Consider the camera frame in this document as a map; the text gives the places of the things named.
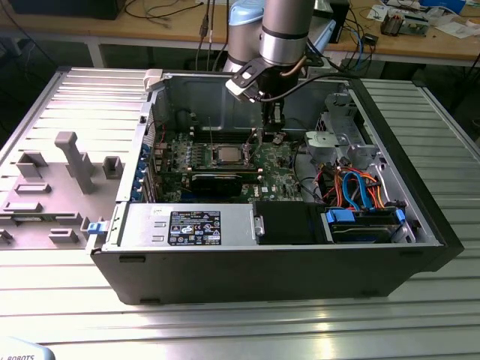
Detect black desktop box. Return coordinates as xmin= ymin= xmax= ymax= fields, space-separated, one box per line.
xmin=331 ymin=0 xmax=350 ymax=44

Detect orange wire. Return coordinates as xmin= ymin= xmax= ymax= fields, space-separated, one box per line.
xmin=320 ymin=168 xmax=344 ymax=206
xmin=367 ymin=175 xmax=389 ymax=209

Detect blue wire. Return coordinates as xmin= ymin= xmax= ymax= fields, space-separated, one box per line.
xmin=341 ymin=169 xmax=376 ymax=212

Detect hard disk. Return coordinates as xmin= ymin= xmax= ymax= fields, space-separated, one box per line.
xmin=330 ymin=220 xmax=401 ymax=244

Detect silver CPU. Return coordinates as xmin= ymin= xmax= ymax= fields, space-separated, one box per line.
xmin=217 ymin=145 xmax=242 ymax=163

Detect grey power supply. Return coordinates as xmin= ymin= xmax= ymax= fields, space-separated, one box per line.
xmin=125 ymin=204 xmax=256 ymax=248

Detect CPU socket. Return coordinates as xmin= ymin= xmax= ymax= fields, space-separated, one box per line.
xmin=211 ymin=142 xmax=260 ymax=168

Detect black open PC case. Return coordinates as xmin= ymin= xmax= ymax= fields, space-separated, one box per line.
xmin=88 ymin=66 xmax=466 ymax=307

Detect copper heat sink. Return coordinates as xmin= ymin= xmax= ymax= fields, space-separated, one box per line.
xmin=380 ymin=9 xmax=404 ymax=37

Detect wooden desk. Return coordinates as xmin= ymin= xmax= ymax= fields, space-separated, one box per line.
xmin=0 ymin=0 xmax=480 ymax=68

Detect blue cable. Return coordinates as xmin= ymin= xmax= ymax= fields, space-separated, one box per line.
xmin=354 ymin=31 xmax=371 ymax=72

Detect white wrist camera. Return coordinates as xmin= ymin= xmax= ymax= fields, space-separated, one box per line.
xmin=224 ymin=58 xmax=271 ymax=103

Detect green RAM stick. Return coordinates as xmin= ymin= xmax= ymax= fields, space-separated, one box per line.
xmin=191 ymin=167 xmax=260 ymax=177

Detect grey metal device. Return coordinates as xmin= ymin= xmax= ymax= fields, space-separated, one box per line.
xmin=403 ymin=14 xmax=431 ymax=38

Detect pale blue teach pendant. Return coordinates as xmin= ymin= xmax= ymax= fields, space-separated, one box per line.
xmin=0 ymin=335 xmax=57 ymax=360

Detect green motherboard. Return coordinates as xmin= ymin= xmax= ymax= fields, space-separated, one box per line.
xmin=151 ymin=129 xmax=314 ymax=206

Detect black graphics card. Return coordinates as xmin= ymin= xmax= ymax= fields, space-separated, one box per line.
xmin=190 ymin=172 xmax=243 ymax=198

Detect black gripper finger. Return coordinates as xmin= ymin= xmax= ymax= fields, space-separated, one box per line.
xmin=262 ymin=101 xmax=287 ymax=133

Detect blue disk carrier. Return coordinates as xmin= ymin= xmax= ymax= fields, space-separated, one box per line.
xmin=325 ymin=208 xmax=407 ymax=236
xmin=86 ymin=220 xmax=108 ymax=236

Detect grey parts rack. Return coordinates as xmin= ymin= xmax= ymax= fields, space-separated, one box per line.
xmin=0 ymin=130 xmax=125 ymax=251

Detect large black box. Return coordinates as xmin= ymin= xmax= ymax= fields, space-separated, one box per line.
xmin=10 ymin=0 xmax=121 ymax=20

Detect metal drive cage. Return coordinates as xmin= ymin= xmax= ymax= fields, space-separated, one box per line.
xmin=303 ymin=91 xmax=380 ymax=168

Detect white paper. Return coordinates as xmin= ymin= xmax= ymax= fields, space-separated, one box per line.
xmin=434 ymin=22 xmax=477 ymax=38

